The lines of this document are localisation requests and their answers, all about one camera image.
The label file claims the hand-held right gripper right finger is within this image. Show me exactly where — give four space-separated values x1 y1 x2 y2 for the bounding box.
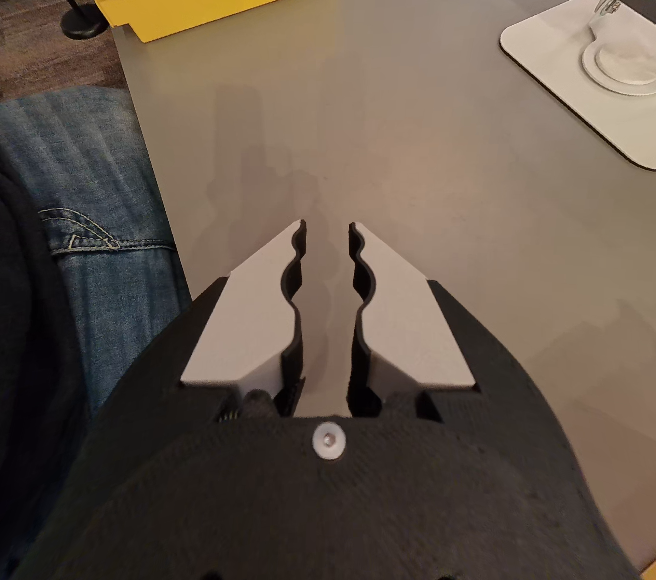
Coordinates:
347 222 476 418

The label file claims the person's jeans leg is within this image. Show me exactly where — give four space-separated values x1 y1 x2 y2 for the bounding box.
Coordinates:
0 87 193 417

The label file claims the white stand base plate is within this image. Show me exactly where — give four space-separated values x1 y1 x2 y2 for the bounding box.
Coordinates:
500 0 656 172

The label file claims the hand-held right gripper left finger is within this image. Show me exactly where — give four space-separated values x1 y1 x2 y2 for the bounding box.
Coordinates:
180 219 308 418

